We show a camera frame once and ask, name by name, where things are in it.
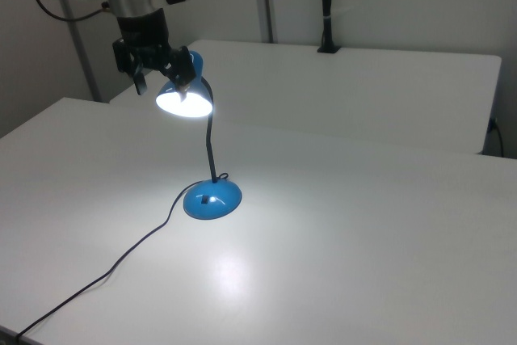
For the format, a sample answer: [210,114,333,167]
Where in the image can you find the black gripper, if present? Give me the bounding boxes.
[111,8,198,103]

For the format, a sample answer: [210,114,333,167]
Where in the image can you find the blue gooseneck desk lamp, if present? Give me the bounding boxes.
[155,50,243,221]

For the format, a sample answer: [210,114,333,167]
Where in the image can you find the black pole with clamp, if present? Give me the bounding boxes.
[316,0,343,54]

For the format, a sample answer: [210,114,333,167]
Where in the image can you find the white table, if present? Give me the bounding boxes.
[108,39,502,155]

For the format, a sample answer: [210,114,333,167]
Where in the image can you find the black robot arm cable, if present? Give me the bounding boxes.
[32,0,111,23]

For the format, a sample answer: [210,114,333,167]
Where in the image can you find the black lamp power cord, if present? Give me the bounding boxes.
[15,172,229,342]

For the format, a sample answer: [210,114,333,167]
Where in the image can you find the black wall cable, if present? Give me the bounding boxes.
[487,117,506,158]

